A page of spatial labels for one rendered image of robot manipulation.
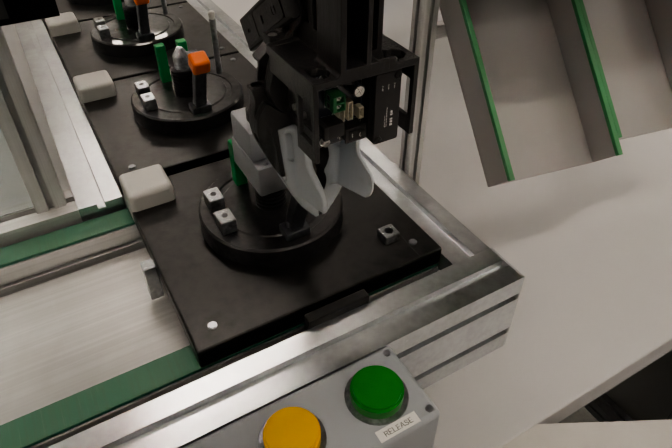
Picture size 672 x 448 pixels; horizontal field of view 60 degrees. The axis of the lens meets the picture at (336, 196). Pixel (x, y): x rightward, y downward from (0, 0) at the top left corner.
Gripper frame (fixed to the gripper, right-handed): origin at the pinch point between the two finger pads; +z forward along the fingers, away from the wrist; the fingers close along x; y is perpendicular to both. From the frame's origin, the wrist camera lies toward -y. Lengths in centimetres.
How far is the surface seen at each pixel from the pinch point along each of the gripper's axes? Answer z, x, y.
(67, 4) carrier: 9, -7, -81
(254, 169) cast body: 1.1, -2.1, -7.0
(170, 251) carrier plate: 9.3, -10.3, -9.6
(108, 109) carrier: 9.2, -9.3, -39.2
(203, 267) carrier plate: 9.3, -8.3, -6.1
